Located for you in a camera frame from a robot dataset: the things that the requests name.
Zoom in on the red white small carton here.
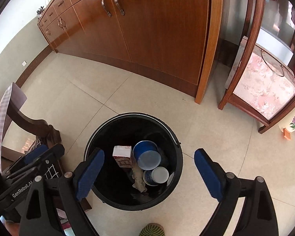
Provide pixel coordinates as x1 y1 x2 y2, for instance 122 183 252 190
112 146 133 168

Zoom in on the blue paper cup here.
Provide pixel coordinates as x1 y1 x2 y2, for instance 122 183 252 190
143 167 169 186
133 140 161 171

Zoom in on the black trash bin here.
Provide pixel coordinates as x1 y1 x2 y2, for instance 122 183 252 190
84 112 183 211

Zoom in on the person left hand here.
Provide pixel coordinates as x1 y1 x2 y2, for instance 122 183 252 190
0 216 20 236

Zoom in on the black white checkered cloth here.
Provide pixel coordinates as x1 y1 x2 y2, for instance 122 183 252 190
25 137 62 179

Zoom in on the pink checkered tablecloth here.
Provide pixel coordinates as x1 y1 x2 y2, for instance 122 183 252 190
0 83 27 171

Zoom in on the green striped slipper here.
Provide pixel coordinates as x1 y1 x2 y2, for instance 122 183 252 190
139 223 165 236

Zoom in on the wooden glass side cabinet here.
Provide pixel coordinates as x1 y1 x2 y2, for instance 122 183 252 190
218 0 295 138

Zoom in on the potted plant blue vase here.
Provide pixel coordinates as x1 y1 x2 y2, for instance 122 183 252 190
37 6 45 18

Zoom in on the wooden sideboard cabinet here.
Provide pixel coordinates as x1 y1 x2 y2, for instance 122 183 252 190
38 0 223 103

